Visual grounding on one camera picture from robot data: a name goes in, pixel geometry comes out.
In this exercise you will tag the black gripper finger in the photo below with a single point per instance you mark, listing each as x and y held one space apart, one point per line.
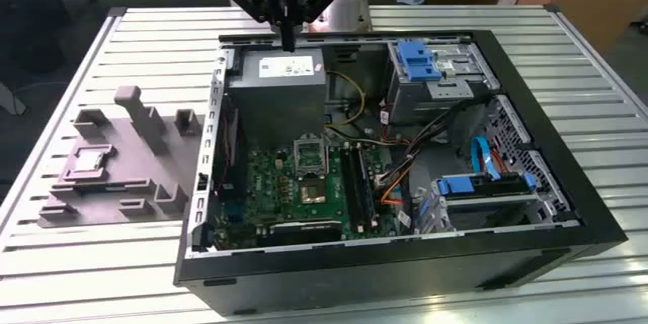
316 5
243 1

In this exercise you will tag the silver CPU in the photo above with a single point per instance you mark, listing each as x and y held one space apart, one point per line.
91 161

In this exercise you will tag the CPU socket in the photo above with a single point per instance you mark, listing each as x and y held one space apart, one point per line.
314 193

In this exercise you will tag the blue drive bay latch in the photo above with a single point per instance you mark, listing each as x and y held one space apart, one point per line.
418 62

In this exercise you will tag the grey power supply unit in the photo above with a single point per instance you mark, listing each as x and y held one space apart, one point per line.
274 104

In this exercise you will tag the metal drive cage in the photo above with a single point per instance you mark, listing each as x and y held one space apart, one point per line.
451 90

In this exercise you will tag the grey parts rack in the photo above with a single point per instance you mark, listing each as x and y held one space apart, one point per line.
131 164

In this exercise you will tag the green motherboard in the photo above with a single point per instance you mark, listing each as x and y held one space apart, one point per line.
268 187

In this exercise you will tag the black RAM stick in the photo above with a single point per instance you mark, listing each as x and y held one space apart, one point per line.
366 187

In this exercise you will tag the grey stand leg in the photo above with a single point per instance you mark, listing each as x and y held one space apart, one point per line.
12 102

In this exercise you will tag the hard disk in blue carrier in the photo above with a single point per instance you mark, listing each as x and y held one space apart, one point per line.
455 186

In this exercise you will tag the green RAM stick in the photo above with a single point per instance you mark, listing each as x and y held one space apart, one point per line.
99 188

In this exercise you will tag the black graphics card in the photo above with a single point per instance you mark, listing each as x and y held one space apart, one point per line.
304 231

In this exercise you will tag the metal disk bay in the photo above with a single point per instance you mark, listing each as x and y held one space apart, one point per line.
494 199

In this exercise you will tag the black PC case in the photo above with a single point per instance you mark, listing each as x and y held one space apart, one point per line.
355 282

